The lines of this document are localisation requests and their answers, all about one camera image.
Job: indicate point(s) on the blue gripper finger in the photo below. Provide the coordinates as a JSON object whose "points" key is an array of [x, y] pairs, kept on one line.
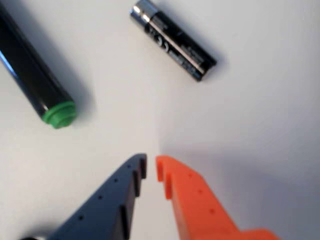
{"points": [[105, 210]]}

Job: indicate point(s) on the black AA battery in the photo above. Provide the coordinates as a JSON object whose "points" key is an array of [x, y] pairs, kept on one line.
{"points": [[175, 40]]}

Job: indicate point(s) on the black marker with green cap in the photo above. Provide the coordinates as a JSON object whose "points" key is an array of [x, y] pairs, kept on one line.
{"points": [[30, 67]]}

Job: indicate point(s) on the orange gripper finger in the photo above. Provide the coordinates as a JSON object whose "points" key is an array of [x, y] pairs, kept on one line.
{"points": [[197, 210]]}

